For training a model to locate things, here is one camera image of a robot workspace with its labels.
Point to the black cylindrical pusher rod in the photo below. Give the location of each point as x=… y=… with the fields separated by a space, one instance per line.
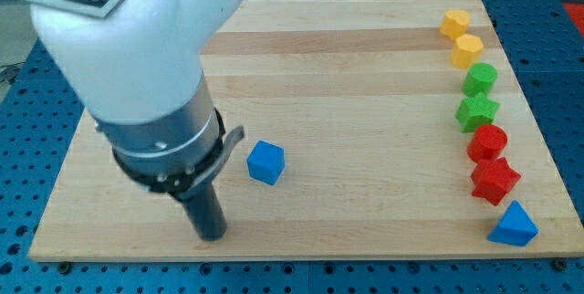
x=204 y=211

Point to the silver cylindrical tool flange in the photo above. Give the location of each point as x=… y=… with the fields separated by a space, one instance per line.
x=178 y=151

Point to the blue cube block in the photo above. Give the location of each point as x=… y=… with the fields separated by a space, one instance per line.
x=266 y=162

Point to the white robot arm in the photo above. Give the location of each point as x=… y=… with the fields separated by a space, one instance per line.
x=135 y=65

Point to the wooden board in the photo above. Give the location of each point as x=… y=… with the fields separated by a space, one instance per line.
x=362 y=96

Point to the red star block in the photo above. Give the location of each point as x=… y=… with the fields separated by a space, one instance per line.
x=493 y=180

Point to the green star block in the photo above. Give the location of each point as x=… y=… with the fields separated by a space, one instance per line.
x=476 y=111

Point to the red cylinder block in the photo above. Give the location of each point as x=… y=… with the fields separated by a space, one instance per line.
x=487 y=143

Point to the green cylinder block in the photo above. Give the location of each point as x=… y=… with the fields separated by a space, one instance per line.
x=480 y=78

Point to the yellow hexagon block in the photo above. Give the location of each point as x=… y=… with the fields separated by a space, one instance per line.
x=467 y=50

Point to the blue triangle block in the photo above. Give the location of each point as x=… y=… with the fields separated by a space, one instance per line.
x=515 y=228

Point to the yellow heart block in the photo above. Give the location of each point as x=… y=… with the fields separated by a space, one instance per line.
x=455 y=23

